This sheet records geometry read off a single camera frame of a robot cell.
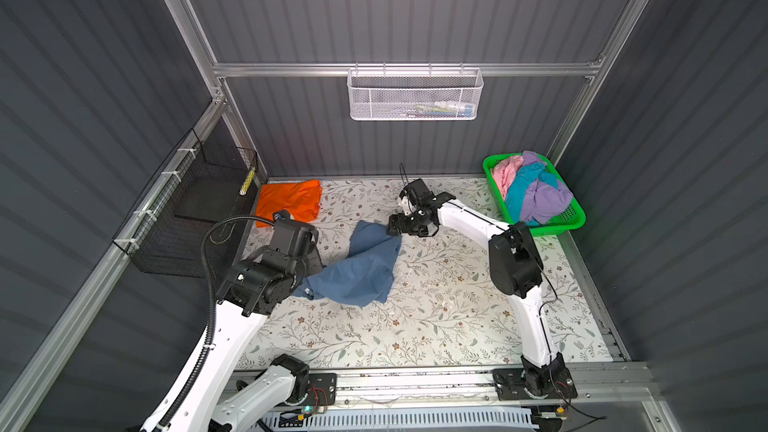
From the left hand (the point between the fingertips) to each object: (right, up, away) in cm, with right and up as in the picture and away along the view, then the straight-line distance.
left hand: (308, 253), depth 69 cm
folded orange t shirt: (-15, +14, +41) cm, 46 cm away
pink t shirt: (+61, +24, +38) cm, 76 cm away
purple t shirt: (+74, +14, +36) cm, 83 cm away
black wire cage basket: (-31, +17, +10) cm, 37 cm away
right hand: (+22, +2, +28) cm, 36 cm away
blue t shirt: (+12, -9, +13) cm, 20 cm away
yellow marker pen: (-20, +18, +12) cm, 30 cm away
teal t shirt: (+68, +21, +39) cm, 81 cm away
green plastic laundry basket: (+81, +7, +33) cm, 88 cm away
